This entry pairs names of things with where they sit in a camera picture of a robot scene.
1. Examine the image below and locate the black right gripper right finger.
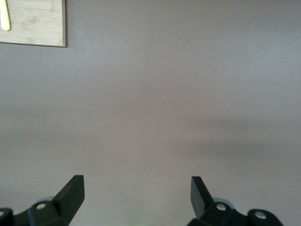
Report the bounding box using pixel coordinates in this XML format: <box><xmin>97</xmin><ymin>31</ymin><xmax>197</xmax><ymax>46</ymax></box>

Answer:
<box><xmin>188</xmin><ymin>176</ymin><xmax>284</xmax><ymax>226</ymax></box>

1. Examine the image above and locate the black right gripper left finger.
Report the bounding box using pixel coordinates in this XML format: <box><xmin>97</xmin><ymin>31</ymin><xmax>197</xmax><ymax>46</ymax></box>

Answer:
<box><xmin>0</xmin><ymin>174</ymin><xmax>85</xmax><ymax>226</ymax></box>

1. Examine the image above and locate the bamboo cutting board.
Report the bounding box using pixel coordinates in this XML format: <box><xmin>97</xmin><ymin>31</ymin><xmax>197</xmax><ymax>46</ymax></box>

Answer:
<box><xmin>0</xmin><ymin>0</ymin><xmax>67</xmax><ymax>48</ymax></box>

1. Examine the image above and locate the yellow plastic fork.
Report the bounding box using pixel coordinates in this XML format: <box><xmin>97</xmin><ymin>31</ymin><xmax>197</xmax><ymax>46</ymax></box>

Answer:
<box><xmin>0</xmin><ymin>0</ymin><xmax>11</xmax><ymax>32</ymax></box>

